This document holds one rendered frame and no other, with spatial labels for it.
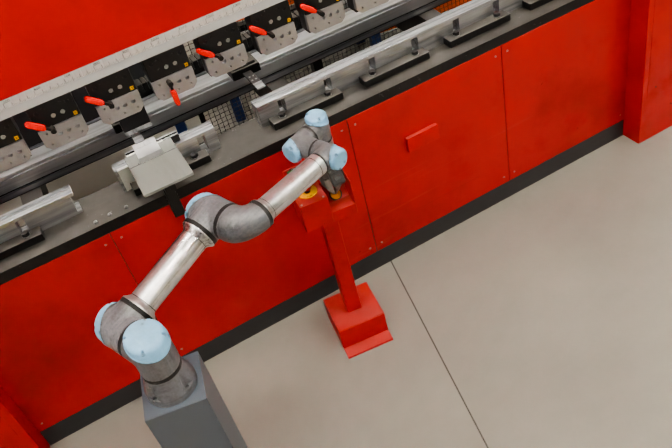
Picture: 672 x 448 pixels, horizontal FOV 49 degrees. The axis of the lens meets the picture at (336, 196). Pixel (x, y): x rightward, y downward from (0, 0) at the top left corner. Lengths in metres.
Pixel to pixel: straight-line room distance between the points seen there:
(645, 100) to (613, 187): 0.44
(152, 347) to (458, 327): 1.47
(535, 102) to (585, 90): 0.29
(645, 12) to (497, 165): 0.91
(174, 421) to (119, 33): 1.22
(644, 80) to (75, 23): 2.49
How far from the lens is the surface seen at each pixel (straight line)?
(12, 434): 3.13
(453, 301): 3.22
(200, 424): 2.26
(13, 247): 2.79
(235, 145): 2.83
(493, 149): 3.42
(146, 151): 2.74
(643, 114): 3.87
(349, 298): 3.04
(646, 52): 3.67
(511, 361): 3.02
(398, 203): 3.24
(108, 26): 2.53
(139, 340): 2.08
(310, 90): 2.89
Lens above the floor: 2.44
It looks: 40 degrees down
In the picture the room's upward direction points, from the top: 15 degrees counter-clockwise
